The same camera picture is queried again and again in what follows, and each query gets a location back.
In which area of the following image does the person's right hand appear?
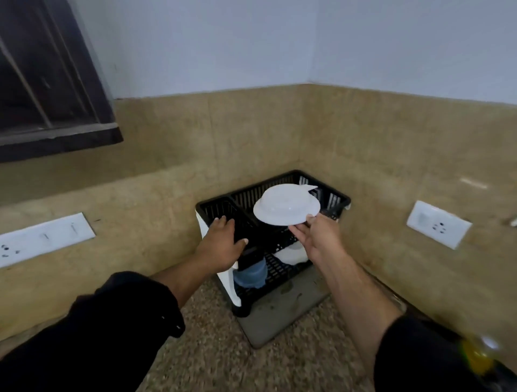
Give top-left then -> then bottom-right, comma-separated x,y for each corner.
288,214 -> 348,267

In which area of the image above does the person's left hand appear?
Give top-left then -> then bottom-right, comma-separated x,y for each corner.
195,216 -> 249,275

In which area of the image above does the black plastic dish rack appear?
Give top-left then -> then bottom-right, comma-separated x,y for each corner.
195,170 -> 352,318

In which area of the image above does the white round plate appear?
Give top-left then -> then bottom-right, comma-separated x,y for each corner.
253,184 -> 321,227

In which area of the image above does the person's left forearm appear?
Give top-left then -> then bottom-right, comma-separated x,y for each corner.
0,252 -> 216,392

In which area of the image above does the person's right forearm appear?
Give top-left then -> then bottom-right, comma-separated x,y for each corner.
312,247 -> 517,392

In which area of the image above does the blue plastic cup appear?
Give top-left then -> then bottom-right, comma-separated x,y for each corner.
233,258 -> 268,290

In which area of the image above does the white bowl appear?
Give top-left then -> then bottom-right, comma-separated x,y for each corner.
276,241 -> 310,266

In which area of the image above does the grey drip tray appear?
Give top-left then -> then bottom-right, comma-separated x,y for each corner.
236,264 -> 333,350

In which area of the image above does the long white socket panel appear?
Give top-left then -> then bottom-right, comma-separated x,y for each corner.
0,212 -> 97,270

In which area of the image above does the yellow bottle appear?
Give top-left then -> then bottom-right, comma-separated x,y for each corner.
460,334 -> 503,377

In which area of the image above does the small white wall socket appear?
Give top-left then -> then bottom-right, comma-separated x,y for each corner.
406,200 -> 473,250

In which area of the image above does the dark wooden window frame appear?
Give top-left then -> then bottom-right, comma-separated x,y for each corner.
0,0 -> 124,164

